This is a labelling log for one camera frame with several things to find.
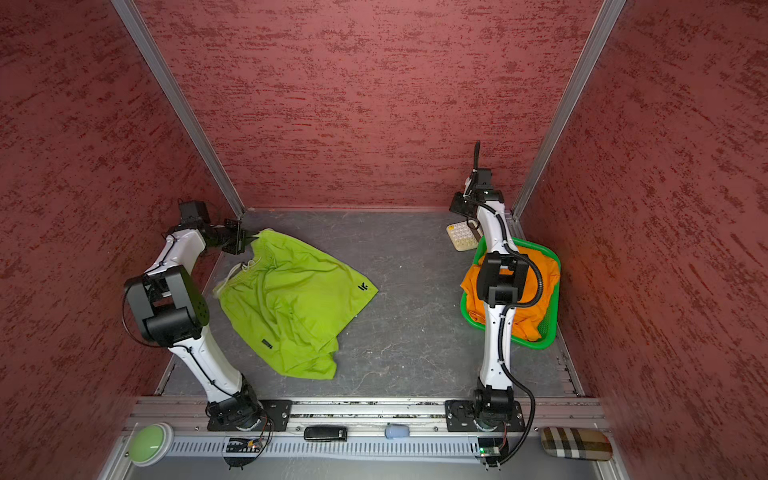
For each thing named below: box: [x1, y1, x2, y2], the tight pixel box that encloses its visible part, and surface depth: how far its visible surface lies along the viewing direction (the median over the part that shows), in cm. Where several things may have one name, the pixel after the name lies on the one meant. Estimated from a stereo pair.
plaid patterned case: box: [540, 427, 613, 461], surface depth 70 cm
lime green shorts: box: [213, 228, 379, 380], surface depth 91 cm
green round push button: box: [129, 422, 174, 467], surface depth 71 cm
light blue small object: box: [384, 424, 410, 439], surface depth 72 cm
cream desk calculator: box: [446, 220, 478, 251], surface depth 114 cm
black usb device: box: [303, 426, 348, 441], surface depth 71 cm
